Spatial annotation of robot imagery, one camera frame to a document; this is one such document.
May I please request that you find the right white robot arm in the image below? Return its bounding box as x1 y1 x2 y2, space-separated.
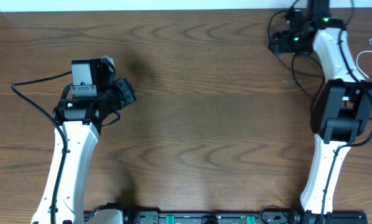
268 0 372 223

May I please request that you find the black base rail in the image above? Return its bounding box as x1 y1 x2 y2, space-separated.
84 203 368 224

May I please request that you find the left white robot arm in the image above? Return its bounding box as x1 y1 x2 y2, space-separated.
32 56 136 223

